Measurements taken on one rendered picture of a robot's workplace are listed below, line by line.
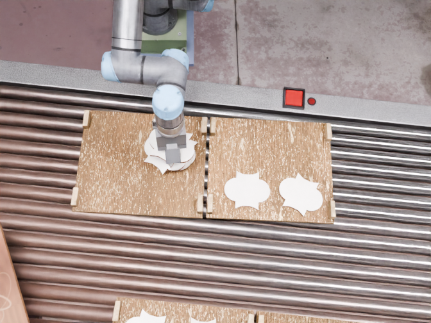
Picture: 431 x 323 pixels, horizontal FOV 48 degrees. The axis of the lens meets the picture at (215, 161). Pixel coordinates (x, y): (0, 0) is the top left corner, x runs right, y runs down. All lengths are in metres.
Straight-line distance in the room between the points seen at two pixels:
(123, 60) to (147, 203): 0.50
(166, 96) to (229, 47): 1.75
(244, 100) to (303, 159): 0.29
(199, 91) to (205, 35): 1.25
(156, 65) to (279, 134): 0.57
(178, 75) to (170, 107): 0.10
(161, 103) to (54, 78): 0.69
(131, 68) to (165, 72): 0.09
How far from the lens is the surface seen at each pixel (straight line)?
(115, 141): 1.63
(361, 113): 1.79
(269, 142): 1.64
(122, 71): 1.27
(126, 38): 1.27
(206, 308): 1.50
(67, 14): 3.11
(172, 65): 1.26
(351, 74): 2.97
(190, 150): 1.46
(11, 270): 1.49
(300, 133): 1.67
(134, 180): 1.58
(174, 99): 1.19
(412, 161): 1.78
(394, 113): 1.83
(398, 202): 1.72
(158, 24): 1.75
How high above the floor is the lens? 2.43
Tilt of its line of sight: 70 degrees down
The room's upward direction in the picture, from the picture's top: 9 degrees clockwise
